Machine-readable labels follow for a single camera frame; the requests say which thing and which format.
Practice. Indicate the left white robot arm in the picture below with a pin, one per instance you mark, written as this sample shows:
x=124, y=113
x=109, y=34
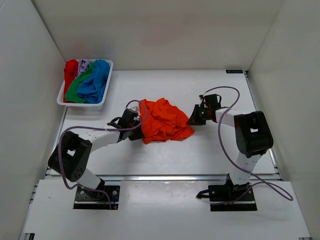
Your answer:
x=74, y=150

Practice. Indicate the orange t shirt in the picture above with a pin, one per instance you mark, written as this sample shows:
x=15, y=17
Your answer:
x=164, y=122

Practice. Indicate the dark table label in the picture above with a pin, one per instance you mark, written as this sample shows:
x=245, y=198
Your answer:
x=234, y=71

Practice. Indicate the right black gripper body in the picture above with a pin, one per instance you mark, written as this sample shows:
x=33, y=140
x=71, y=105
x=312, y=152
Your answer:
x=207, y=110

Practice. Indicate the red t shirt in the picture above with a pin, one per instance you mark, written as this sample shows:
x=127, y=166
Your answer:
x=70, y=72

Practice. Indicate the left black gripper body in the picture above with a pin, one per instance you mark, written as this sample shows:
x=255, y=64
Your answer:
x=137, y=122

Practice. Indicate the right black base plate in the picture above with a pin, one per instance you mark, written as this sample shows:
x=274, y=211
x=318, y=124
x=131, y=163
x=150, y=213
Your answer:
x=229, y=197

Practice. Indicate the white plastic basket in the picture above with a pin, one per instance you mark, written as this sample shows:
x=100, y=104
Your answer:
x=96, y=106

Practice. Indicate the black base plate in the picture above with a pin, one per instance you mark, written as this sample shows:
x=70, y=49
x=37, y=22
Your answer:
x=91, y=200
x=229, y=197

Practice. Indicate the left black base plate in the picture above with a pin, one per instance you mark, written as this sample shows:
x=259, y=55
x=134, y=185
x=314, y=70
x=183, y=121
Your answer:
x=91, y=200

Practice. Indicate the lavender t shirt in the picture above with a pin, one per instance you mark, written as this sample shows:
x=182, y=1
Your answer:
x=83, y=65

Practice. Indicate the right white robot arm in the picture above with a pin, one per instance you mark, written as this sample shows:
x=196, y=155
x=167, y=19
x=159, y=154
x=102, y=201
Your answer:
x=252, y=135

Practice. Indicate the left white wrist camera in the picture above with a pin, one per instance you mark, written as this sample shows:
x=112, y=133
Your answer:
x=135, y=109

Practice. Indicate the blue t shirt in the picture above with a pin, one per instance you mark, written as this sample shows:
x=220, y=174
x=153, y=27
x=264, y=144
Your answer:
x=92, y=88

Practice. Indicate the green t shirt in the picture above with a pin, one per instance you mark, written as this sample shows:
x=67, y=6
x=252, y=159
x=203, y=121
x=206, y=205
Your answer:
x=71, y=95

